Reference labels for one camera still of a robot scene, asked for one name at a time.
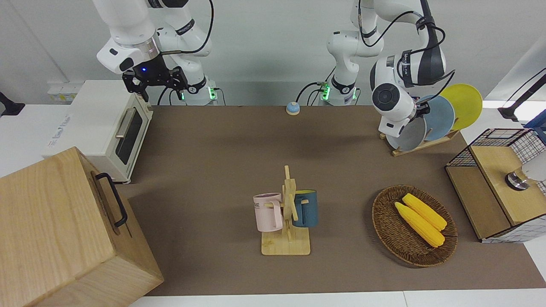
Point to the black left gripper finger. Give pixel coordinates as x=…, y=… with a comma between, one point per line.
x=424, y=113

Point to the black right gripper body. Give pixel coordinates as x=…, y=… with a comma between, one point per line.
x=155, y=74

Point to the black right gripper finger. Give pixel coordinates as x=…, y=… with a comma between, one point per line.
x=181, y=88
x=138, y=90

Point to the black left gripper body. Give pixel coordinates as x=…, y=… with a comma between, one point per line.
x=420, y=105

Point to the gray plate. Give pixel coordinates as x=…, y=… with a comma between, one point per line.
x=411, y=136

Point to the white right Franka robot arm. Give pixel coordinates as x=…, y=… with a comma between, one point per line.
x=128, y=25

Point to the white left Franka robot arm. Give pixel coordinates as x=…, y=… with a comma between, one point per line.
x=354, y=42

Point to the light blue plate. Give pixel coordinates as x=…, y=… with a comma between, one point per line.
x=441, y=117

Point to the wooden plate rack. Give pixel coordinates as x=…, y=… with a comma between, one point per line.
x=431, y=144

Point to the yellow plate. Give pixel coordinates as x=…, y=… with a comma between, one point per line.
x=467, y=102

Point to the white toaster oven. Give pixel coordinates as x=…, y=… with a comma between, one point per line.
x=94, y=123

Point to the yellow corn cob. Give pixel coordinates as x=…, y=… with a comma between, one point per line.
x=420, y=226
x=424, y=211

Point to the black tripod leg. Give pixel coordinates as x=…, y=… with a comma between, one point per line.
x=522, y=100

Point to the blue call bell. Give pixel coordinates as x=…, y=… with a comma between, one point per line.
x=292, y=109

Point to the blue object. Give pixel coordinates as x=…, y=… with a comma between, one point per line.
x=538, y=125

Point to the brown wicker basket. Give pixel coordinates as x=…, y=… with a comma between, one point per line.
x=392, y=230

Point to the black stand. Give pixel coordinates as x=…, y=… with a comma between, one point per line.
x=9, y=106

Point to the pink mug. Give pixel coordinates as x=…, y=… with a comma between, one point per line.
x=266, y=213

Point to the dark blue mug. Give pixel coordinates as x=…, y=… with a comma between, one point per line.
x=308, y=211

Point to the wooden mug tree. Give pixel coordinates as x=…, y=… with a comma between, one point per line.
x=286, y=245

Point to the white wall socket box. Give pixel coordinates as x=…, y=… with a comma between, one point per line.
x=64, y=91

